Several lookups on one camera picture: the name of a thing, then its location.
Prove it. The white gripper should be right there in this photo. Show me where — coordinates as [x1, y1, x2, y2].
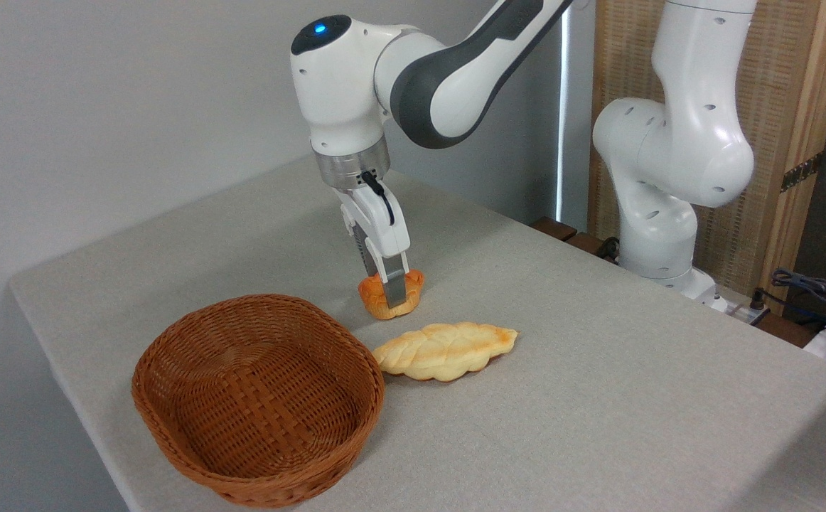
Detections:
[340, 186, 412, 310]

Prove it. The orange muffin bread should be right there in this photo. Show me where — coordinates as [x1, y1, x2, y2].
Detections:
[358, 269, 426, 321]

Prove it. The braided golden bread loaf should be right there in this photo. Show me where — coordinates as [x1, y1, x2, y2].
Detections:
[372, 321, 520, 383]

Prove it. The brown wicker basket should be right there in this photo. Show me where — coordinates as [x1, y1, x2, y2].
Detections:
[132, 293, 387, 509]

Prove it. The dark metal screen hinge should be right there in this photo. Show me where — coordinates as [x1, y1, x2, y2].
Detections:
[781, 151, 825, 193]

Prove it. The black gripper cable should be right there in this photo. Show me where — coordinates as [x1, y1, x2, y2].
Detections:
[359, 170, 395, 226]

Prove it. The black cable bundle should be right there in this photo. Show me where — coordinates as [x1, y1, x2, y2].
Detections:
[771, 268, 826, 335]

